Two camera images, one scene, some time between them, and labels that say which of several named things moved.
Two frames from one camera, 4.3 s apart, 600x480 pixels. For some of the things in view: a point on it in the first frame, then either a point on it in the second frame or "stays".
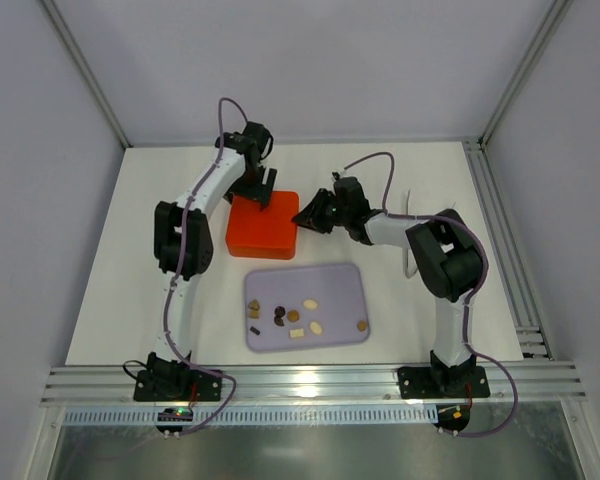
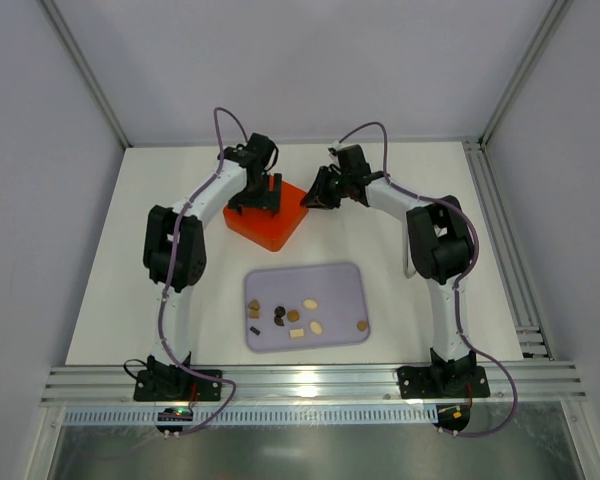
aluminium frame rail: x=508 y=384 stays
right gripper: x=323 y=211 to x=331 y=186
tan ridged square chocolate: x=293 y=315 stays
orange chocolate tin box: x=253 y=251 to x=259 y=226
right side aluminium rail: x=519 y=292 stays
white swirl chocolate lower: x=316 y=328 stays
